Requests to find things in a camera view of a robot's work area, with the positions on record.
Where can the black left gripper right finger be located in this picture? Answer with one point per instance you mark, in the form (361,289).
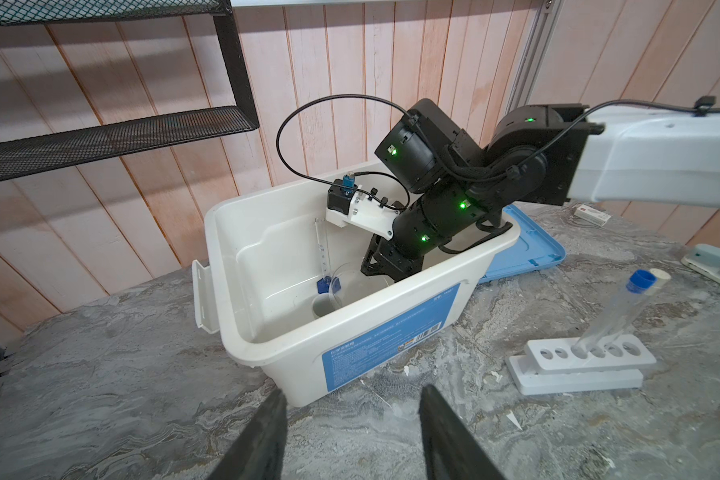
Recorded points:
(450,451)

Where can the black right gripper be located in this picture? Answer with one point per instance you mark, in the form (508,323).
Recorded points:
(430,223)

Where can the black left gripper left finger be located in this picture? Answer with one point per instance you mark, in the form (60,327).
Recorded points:
(258,452)

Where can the blue plastic bin lid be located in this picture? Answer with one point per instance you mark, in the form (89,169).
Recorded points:
(535,250)

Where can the large clear petri dish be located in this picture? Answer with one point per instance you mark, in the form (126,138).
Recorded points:
(349,284)

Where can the clear thin glass tube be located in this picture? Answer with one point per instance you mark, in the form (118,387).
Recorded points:
(322,245)

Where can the small glass dish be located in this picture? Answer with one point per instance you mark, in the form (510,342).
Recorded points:
(325,304)

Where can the blue capped test tube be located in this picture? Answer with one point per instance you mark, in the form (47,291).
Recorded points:
(618,313)

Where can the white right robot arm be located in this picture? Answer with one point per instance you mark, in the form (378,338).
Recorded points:
(546,154)

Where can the white test tube rack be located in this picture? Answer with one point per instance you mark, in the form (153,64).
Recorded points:
(550,366)

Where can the white plastic storage bin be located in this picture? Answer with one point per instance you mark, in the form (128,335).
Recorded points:
(283,289)

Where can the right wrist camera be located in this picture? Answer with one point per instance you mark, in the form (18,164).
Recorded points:
(347,205)

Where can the black mesh wall shelf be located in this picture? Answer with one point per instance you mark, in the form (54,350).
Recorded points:
(86,81)

